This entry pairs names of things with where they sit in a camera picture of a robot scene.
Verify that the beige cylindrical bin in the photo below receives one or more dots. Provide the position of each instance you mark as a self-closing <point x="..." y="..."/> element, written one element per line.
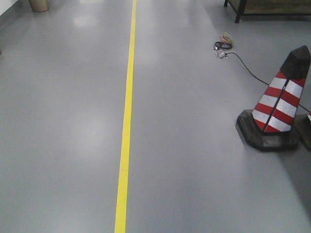
<point x="39" y="5"/>

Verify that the dark wooden table leg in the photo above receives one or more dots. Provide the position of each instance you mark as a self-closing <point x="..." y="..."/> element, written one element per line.
<point x="269" y="8"/>

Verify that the red white traffic cone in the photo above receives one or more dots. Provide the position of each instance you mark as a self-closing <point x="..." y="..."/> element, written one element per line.
<point x="270" y="125"/>

